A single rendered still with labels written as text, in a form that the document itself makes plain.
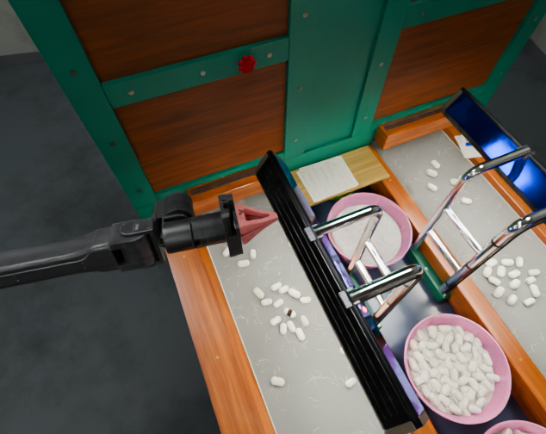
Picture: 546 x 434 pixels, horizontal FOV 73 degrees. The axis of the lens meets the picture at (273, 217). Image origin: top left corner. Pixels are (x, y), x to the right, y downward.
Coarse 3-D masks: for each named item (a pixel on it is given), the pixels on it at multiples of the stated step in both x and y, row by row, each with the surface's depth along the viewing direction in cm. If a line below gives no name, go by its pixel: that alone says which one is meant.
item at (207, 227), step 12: (204, 216) 65; (216, 216) 64; (228, 216) 61; (192, 228) 63; (204, 228) 63; (216, 228) 64; (228, 228) 64; (204, 240) 64; (216, 240) 64; (228, 240) 65
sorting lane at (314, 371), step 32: (256, 256) 113; (288, 256) 113; (224, 288) 108; (256, 320) 103; (288, 320) 103; (320, 320) 103; (256, 352) 99; (288, 352) 99; (320, 352) 99; (288, 384) 95; (320, 384) 95; (288, 416) 91; (320, 416) 91; (352, 416) 91
